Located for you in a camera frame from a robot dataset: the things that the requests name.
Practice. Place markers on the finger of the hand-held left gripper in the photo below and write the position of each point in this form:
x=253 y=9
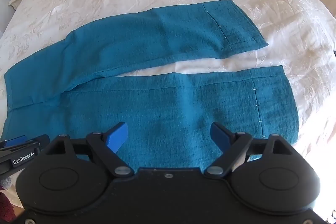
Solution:
x=25 y=158
x=15 y=140

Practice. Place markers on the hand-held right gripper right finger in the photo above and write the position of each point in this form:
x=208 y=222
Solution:
x=218 y=134

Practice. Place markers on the teal pants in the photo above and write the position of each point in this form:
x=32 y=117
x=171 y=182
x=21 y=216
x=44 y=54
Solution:
x=157 y=98

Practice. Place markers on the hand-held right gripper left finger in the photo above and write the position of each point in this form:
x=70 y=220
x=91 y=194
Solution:
x=118 y=137

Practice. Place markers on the person's left forearm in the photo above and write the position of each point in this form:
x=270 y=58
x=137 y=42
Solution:
x=5 y=203

